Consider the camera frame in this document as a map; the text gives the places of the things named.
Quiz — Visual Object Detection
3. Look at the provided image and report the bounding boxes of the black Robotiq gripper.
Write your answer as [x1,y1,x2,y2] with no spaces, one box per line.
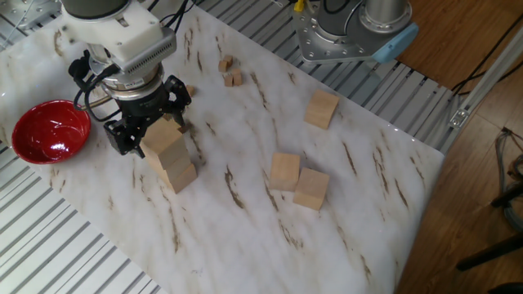
[103,74,193,158]

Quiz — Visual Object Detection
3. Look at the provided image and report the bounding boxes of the large wooden cube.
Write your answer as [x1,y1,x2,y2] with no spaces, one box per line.
[303,89,341,131]
[292,167,330,212]
[140,116,188,171]
[268,152,302,193]
[165,163,198,194]
[149,153,193,183]

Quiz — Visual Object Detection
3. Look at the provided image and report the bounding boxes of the red glossy bowl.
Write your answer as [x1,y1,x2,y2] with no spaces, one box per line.
[11,99,92,165]

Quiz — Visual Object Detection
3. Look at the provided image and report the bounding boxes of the white marble pattern board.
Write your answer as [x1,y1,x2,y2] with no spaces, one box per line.
[0,0,445,294]

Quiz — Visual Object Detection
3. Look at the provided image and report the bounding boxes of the silver bolted metal plate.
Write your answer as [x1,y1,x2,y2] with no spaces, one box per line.
[0,0,65,32]

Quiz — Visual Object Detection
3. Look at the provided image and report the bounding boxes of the black furniture legs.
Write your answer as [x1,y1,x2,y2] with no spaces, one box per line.
[455,181,523,294]

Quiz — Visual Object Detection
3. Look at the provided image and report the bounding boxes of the black looping gripper cable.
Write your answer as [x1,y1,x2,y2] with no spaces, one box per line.
[67,48,123,123]

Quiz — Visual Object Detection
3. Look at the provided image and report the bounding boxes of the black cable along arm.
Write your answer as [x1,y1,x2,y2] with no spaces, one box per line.
[159,0,201,33]

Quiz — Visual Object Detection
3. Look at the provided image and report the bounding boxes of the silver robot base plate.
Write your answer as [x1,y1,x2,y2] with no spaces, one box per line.
[292,0,387,65]

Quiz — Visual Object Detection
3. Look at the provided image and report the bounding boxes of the aluminium frame profile with bracket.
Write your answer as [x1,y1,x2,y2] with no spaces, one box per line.
[439,24,523,155]

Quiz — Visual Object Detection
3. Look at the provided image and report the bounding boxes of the thin black floor cable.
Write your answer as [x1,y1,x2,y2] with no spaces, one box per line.
[451,14,523,97]

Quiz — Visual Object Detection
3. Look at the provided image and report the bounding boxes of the grey cable bundle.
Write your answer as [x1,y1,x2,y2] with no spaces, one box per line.
[494,127,523,232]

